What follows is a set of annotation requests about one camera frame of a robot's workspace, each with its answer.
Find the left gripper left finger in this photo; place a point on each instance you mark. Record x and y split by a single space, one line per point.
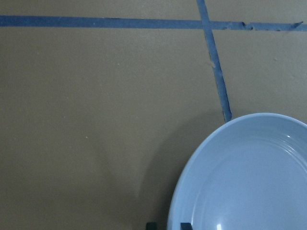
151 226

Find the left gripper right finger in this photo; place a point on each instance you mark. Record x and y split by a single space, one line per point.
186 226

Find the blue plate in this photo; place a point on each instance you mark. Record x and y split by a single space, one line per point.
249 174

